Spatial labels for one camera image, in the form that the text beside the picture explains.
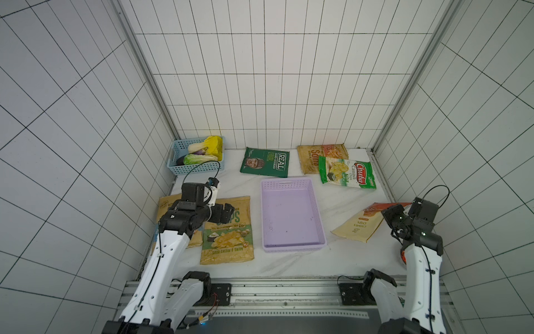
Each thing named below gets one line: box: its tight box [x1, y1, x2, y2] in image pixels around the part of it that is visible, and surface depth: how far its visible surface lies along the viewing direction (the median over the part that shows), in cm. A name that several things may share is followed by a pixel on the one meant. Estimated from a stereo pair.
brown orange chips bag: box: [296, 143, 350, 175], surface depth 120 cm
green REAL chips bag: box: [239, 146, 290, 178], surface depth 116 cm
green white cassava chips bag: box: [318, 155, 377, 189], surface depth 109 cm
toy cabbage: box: [182, 153, 219, 165], surface depth 108 cm
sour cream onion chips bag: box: [199, 195, 255, 266], surface depth 87 cm
